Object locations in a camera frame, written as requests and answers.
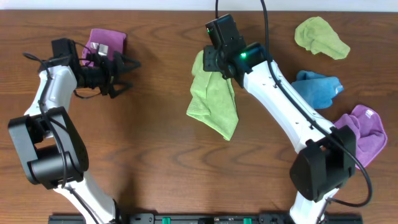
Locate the large green cloth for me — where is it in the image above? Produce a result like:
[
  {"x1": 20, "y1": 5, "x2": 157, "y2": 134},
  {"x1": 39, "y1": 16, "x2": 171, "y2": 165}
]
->
[{"x1": 187, "y1": 51, "x2": 239, "y2": 141}]

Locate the blue cloth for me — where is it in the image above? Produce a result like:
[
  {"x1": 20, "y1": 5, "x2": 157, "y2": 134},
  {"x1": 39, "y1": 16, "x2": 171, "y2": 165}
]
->
[{"x1": 291, "y1": 70, "x2": 344, "y2": 110}]

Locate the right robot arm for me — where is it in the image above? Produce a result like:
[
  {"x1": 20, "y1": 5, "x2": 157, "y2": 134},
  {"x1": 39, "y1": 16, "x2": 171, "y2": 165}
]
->
[{"x1": 203, "y1": 14, "x2": 363, "y2": 223}]

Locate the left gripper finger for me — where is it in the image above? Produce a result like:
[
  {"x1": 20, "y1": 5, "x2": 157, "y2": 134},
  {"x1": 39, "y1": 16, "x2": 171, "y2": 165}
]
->
[
  {"x1": 108, "y1": 80, "x2": 132, "y2": 98},
  {"x1": 113, "y1": 51, "x2": 141, "y2": 74}
]

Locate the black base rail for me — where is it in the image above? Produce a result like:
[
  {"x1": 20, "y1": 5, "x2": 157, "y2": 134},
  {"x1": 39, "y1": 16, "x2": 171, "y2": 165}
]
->
[{"x1": 48, "y1": 212, "x2": 363, "y2": 224}]

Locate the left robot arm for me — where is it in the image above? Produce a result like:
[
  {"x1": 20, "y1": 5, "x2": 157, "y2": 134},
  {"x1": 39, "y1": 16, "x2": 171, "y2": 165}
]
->
[{"x1": 7, "y1": 38, "x2": 141, "y2": 223}]

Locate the crumpled green cloth top right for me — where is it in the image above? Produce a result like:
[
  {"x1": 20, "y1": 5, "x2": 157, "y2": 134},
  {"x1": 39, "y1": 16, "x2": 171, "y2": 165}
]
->
[{"x1": 294, "y1": 16, "x2": 351, "y2": 60}]

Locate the crumpled purple cloth right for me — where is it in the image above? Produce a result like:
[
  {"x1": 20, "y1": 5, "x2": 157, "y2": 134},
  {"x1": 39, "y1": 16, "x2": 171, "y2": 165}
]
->
[{"x1": 333, "y1": 105, "x2": 388, "y2": 167}]

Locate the folded purple cloth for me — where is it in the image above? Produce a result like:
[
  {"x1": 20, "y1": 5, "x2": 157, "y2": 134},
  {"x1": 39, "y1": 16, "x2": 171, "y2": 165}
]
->
[{"x1": 82, "y1": 29, "x2": 127, "y2": 60}]

